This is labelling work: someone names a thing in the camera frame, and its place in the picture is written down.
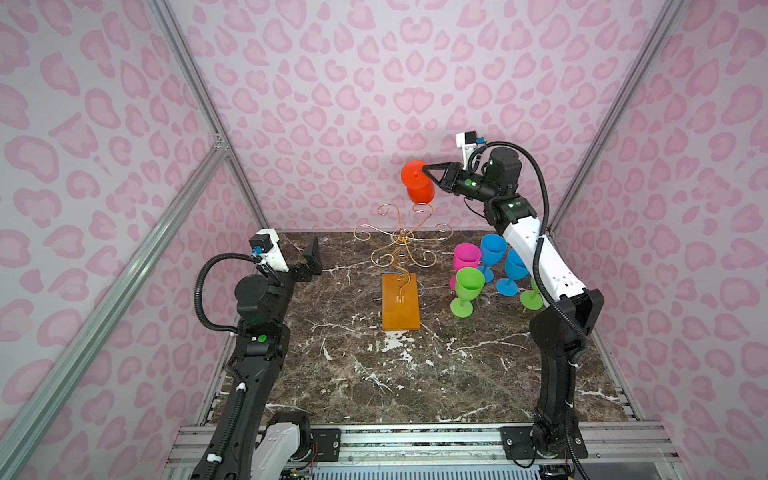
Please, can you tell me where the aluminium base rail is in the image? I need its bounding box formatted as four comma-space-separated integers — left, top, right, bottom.
158, 422, 688, 480

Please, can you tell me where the blue front wine glass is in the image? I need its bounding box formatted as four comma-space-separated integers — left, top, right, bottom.
496, 249, 529, 297

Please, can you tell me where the aluminium frame post right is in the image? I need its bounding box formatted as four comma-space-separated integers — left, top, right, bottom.
549, 0, 688, 235

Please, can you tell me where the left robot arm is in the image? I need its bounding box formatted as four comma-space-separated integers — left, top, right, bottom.
191, 229, 323, 479

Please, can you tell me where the magenta wine glass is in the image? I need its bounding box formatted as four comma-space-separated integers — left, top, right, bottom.
453, 243, 482, 273

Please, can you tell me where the aluminium frame post left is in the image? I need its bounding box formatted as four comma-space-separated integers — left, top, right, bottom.
147, 0, 269, 227

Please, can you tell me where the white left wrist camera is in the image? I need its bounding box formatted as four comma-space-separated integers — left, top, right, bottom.
249, 228, 289, 272

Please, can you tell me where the aluminium frame post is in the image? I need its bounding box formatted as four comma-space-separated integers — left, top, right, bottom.
147, 0, 269, 227
549, 0, 688, 235

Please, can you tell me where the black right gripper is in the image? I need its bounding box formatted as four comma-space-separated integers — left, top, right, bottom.
423, 164, 501, 205

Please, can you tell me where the orange wooden rack base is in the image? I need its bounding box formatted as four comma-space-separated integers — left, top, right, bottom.
381, 273, 421, 331

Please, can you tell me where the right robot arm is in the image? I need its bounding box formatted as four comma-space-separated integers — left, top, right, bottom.
421, 141, 604, 459

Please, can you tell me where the aluminium diagonal frame bar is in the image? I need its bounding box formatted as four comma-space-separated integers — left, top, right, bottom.
1, 146, 231, 479

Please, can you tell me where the red wine glass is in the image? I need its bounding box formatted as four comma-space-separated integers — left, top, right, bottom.
401, 160, 435, 204

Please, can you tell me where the blue wine glass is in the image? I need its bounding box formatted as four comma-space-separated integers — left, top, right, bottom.
496, 249, 529, 297
478, 234, 508, 283

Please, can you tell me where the green wine glass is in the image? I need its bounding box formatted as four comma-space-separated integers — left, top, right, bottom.
520, 278, 544, 311
450, 267, 485, 318

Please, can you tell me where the gold wire glass rack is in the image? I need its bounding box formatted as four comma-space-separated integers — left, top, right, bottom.
353, 203, 454, 303

